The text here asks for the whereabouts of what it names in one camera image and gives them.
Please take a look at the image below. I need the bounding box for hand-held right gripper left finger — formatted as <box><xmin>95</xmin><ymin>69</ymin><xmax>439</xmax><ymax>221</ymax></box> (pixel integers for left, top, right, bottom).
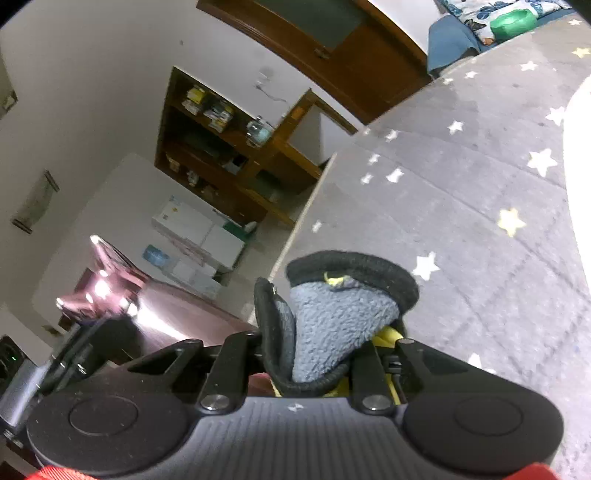
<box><xmin>126</xmin><ymin>329</ymin><xmax>265</xmax><ymax>414</ymax></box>

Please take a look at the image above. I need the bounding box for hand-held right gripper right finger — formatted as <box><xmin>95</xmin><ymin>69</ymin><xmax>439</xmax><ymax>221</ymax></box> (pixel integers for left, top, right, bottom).
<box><xmin>349</xmin><ymin>337</ymin><xmax>485</xmax><ymax>415</ymax></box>

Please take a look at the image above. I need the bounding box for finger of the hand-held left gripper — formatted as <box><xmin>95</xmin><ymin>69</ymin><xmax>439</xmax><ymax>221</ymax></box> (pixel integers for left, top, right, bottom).
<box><xmin>41</xmin><ymin>318</ymin><xmax>138</xmax><ymax>394</ymax></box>

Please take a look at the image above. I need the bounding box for grey fleece bottle sleeve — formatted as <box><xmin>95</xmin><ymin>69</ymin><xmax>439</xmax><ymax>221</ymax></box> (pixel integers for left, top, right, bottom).
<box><xmin>254</xmin><ymin>249</ymin><xmax>421</xmax><ymax>398</ymax></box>

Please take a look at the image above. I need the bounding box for pink metal bottle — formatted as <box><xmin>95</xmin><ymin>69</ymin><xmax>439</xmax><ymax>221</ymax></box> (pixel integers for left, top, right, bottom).
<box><xmin>55</xmin><ymin>233</ymin><xmax>259</xmax><ymax>365</ymax></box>

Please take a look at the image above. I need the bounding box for white water dispenser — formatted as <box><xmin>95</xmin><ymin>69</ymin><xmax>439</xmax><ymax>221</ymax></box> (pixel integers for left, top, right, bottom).
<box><xmin>170</xmin><ymin>257</ymin><xmax>223</xmax><ymax>302</ymax></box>

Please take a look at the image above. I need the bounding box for blue water jug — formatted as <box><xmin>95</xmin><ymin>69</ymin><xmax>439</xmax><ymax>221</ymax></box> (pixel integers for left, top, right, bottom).
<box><xmin>142</xmin><ymin>246</ymin><xmax>175</xmax><ymax>272</ymax></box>

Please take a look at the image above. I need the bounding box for grey star print mattress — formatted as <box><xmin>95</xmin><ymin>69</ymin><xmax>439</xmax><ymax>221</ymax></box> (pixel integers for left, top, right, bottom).
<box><xmin>269</xmin><ymin>18</ymin><xmax>591</xmax><ymax>480</ymax></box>

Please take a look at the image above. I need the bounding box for wooden table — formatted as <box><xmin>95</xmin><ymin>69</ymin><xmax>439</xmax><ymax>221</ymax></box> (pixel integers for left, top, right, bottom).
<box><xmin>239</xmin><ymin>89</ymin><xmax>362</xmax><ymax>228</ymax></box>

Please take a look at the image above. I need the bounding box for wooden shelf cabinet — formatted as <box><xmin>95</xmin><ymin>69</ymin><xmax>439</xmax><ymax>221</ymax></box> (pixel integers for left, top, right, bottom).
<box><xmin>154</xmin><ymin>66</ymin><xmax>279</xmax><ymax>228</ymax></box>

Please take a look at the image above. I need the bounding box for glass pitcher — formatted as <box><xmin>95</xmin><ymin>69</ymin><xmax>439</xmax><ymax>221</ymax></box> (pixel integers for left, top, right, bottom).
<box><xmin>246</xmin><ymin>119</ymin><xmax>274</xmax><ymax>147</ymax></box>

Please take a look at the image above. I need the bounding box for white induction cooker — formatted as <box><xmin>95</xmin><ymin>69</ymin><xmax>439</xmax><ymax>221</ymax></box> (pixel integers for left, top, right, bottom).
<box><xmin>562</xmin><ymin>75</ymin><xmax>591</xmax><ymax>197</ymax></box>

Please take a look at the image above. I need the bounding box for wooden door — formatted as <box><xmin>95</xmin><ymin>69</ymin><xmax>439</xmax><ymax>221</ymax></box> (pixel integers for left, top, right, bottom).
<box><xmin>198</xmin><ymin>0</ymin><xmax>435</xmax><ymax>124</ymax></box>

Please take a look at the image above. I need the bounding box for butterfly print pillow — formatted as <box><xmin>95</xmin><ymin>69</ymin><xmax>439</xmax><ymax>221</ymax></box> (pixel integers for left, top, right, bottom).
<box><xmin>438</xmin><ymin>0</ymin><xmax>575</xmax><ymax>45</ymax></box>

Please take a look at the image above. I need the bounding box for green bowl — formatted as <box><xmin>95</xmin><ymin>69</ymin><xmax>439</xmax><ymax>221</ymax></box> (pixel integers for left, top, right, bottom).
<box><xmin>489</xmin><ymin>8</ymin><xmax>537</xmax><ymax>41</ymax></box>

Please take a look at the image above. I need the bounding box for hanging wall scroll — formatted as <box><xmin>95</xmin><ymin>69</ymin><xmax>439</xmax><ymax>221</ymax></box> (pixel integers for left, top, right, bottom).
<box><xmin>10</xmin><ymin>170</ymin><xmax>61</xmax><ymax>234</ymax></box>

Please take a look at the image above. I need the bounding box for wall socket with cable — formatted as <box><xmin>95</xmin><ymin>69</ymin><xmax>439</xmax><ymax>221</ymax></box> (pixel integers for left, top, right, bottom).
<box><xmin>253</xmin><ymin>76</ymin><xmax>289</xmax><ymax>103</ymax></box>

